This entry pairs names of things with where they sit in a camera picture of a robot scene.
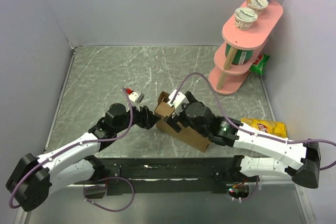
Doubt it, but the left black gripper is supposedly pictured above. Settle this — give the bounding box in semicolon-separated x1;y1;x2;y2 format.
114;101;160;133

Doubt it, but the brown cardboard box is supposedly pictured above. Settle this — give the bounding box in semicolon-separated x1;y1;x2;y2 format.
154;91;211;153

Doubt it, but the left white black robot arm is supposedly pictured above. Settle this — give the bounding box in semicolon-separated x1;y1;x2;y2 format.
6;103;160;211

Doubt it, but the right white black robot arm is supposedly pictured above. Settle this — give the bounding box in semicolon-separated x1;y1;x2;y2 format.
164;90;321;189

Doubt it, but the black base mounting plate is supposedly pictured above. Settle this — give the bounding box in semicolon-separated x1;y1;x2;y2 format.
79;155;257;196

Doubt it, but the pink tiered wooden shelf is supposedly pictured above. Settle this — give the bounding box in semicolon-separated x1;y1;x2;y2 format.
208;1;283;95

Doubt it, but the green can on shelf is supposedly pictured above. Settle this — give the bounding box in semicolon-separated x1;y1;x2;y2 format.
232;49;253;65

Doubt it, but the yellow chip bag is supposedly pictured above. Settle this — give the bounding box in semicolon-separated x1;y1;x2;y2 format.
241;118;288;138

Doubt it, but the green chip bag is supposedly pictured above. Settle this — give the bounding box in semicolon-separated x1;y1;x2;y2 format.
249;53;270;76

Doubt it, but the front Chobani yogurt cup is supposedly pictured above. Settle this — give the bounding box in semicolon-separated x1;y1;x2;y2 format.
234;7;258;31

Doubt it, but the chobani yogurt cup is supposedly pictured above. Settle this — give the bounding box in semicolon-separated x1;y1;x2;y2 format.
234;7;258;31
246;0;268;16

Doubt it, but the middle Chobani yogurt cup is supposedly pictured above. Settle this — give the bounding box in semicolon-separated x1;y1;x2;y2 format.
246;0;268;16

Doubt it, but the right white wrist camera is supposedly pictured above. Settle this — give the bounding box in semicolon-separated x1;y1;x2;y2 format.
167;89;189;115

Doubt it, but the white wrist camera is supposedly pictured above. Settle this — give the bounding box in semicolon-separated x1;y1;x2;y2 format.
126;88;145;111
167;89;189;115

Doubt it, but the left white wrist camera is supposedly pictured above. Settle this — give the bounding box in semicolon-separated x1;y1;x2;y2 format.
126;88;145;111

